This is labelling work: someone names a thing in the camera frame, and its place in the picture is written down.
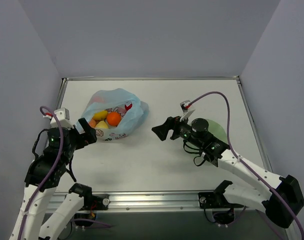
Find fake pink peach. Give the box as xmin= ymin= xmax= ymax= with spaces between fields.
xmin=88 ymin=119 xmax=97 ymax=128

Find fake yellow mango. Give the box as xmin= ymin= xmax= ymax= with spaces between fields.
xmin=92 ymin=110 xmax=109 ymax=122

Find fake orange fruit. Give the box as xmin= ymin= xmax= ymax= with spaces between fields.
xmin=106 ymin=111 xmax=122 ymax=127

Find light blue plastic bag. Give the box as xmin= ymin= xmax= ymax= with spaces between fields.
xmin=81 ymin=88 xmax=149 ymax=141

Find fake yellow pear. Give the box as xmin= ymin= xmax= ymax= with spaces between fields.
xmin=94 ymin=120 xmax=109 ymax=129

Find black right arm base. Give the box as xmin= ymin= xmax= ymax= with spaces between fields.
xmin=198 ymin=191 xmax=233 ymax=210

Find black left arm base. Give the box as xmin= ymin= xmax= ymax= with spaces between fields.
xmin=82 ymin=194 xmax=110 ymax=211

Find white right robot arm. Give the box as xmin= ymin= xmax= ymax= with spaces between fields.
xmin=151 ymin=116 xmax=304 ymax=229

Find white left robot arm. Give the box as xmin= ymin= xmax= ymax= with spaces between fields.
xmin=9 ymin=117 xmax=97 ymax=240

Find green wavy glass bowl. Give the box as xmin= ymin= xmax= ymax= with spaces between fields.
xmin=206 ymin=119 xmax=230 ymax=168

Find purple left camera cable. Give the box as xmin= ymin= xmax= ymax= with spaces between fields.
xmin=16 ymin=105 xmax=79 ymax=240

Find purple camera cable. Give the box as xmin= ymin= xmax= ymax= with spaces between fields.
xmin=189 ymin=91 xmax=304 ymax=240
xmin=16 ymin=105 xmax=79 ymax=240

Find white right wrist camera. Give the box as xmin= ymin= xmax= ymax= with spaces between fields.
xmin=180 ymin=100 xmax=195 ymax=122

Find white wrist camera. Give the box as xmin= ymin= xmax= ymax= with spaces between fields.
xmin=180 ymin=100 xmax=195 ymax=122
xmin=50 ymin=107 xmax=73 ymax=130

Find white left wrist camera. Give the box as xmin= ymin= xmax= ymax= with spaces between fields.
xmin=50 ymin=107 xmax=73 ymax=130

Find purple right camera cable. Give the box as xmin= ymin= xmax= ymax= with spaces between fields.
xmin=189 ymin=91 xmax=304 ymax=240

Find aluminium front table rail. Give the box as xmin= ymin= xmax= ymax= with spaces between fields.
xmin=77 ymin=190 xmax=213 ymax=214

